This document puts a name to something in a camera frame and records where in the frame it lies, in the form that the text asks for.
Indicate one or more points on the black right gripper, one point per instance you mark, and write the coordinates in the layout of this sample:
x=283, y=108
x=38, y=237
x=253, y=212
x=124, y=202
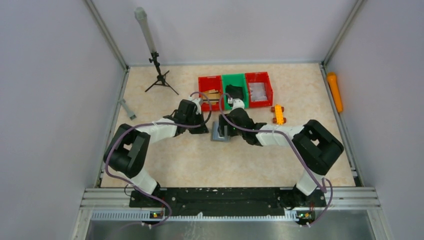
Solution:
x=224, y=127

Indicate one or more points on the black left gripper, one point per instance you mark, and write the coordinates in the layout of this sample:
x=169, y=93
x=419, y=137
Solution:
x=200, y=127

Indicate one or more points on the grey card holder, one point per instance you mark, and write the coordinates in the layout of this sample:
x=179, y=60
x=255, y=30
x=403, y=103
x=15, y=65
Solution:
x=218, y=133

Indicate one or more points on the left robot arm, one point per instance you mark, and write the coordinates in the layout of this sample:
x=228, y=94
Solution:
x=127, y=151

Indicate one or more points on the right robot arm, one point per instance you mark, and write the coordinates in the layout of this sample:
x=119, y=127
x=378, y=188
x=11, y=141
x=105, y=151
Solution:
x=315, y=147

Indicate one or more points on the left red bin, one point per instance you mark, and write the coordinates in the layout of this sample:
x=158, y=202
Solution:
x=206, y=83

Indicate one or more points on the red bin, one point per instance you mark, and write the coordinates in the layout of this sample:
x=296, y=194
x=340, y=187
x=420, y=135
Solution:
x=206, y=83
x=260, y=77

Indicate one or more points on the black item in bin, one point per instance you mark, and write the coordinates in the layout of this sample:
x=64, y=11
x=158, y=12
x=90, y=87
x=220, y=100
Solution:
x=235, y=92

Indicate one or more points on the clear bag in bin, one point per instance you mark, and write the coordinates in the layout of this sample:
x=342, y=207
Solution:
x=257, y=91

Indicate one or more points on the green bin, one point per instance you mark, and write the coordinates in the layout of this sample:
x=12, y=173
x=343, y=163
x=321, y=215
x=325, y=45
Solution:
x=237, y=79

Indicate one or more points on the yellow toy brick car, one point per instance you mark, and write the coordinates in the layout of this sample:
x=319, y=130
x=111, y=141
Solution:
x=278, y=112

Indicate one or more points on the right red bin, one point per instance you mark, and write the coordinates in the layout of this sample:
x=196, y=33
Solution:
x=260, y=77

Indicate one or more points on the black tripod with grey tube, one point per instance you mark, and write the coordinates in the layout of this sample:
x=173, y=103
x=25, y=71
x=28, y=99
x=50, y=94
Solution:
x=142, y=19

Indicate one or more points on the orange flashlight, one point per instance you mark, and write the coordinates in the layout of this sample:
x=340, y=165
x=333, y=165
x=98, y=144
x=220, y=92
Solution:
x=333, y=85

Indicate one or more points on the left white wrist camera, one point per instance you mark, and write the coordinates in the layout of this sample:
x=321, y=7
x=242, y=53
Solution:
x=198, y=101

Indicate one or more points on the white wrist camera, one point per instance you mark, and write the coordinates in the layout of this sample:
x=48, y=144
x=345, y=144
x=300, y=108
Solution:
x=198, y=101
x=236, y=103

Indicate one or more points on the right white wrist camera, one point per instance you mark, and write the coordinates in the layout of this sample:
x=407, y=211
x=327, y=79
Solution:
x=236, y=103

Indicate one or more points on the small grey bracket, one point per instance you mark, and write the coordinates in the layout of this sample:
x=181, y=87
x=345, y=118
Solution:
x=131, y=115

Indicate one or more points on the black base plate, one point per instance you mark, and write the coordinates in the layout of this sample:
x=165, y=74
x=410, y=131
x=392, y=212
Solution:
x=228, y=201

